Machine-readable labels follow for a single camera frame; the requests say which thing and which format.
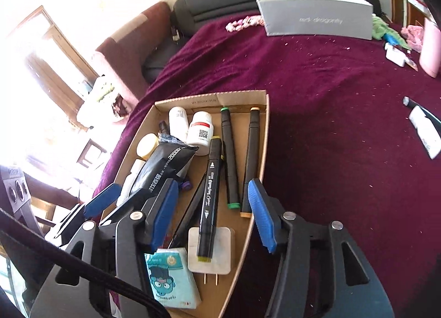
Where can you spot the pink thermos bottle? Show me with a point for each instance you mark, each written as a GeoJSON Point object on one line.
{"type": "Point", "coordinates": [430, 52]}

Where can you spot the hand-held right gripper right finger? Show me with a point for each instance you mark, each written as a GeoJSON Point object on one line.
{"type": "Point", "coordinates": [263, 218]}

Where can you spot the long black pen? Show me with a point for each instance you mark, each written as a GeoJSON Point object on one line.
{"type": "Point", "coordinates": [187, 214]}

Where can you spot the green cloth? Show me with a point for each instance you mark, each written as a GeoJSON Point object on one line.
{"type": "Point", "coordinates": [379, 28]}

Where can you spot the black foil packet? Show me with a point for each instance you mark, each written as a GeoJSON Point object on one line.
{"type": "Point", "coordinates": [162, 166]}

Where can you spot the black marker green cap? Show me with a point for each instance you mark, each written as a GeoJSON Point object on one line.
{"type": "Point", "coordinates": [230, 159]}

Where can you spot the cardboard box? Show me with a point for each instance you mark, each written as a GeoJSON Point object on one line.
{"type": "Point", "coordinates": [225, 228]}

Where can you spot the pink paper tag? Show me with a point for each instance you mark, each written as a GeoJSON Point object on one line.
{"type": "Point", "coordinates": [412, 64]}

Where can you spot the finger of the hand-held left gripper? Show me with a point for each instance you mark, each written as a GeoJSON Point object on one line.
{"type": "Point", "coordinates": [103, 199]}

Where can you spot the black white packaged item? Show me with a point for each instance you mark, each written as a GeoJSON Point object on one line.
{"type": "Point", "coordinates": [425, 131]}

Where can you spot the teal tissue pack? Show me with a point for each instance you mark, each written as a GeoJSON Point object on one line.
{"type": "Point", "coordinates": [172, 280]}

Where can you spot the black marker tan cap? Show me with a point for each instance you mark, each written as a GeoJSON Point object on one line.
{"type": "Point", "coordinates": [251, 159]}

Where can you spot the white plastic bag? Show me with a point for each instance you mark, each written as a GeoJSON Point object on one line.
{"type": "Point", "coordinates": [100, 97]}

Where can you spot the white bottle red label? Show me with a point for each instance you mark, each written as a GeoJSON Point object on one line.
{"type": "Point", "coordinates": [199, 131]}

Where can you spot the black cushion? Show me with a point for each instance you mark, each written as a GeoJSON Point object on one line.
{"type": "Point", "coordinates": [213, 4]}

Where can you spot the black marker yellow-green cap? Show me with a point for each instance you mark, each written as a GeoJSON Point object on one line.
{"type": "Point", "coordinates": [210, 200]}

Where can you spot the white USB charger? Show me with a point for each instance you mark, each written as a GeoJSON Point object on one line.
{"type": "Point", "coordinates": [394, 55]}

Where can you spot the pink fluffy cloth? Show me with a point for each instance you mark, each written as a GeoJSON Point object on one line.
{"type": "Point", "coordinates": [413, 37]}

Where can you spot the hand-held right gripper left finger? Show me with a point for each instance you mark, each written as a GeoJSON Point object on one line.
{"type": "Point", "coordinates": [163, 214]}

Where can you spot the grey appliance round dials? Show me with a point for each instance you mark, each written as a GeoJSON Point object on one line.
{"type": "Point", "coordinates": [15, 190]}

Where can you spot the dark red sofa cushion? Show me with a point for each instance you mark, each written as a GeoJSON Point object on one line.
{"type": "Point", "coordinates": [134, 45]}

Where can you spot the grey rectangular box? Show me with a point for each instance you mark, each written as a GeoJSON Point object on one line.
{"type": "Point", "coordinates": [310, 18]}

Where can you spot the white bottle yellow cap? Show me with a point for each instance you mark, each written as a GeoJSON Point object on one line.
{"type": "Point", "coordinates": [146, 145]}

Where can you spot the small blue item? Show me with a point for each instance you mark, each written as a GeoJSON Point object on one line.
{"type": "Point", "coordinates": [391, 38]}

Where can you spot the white plug adapter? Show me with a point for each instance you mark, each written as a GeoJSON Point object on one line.
{"type": "Point", "coordinates": [222, 252]}

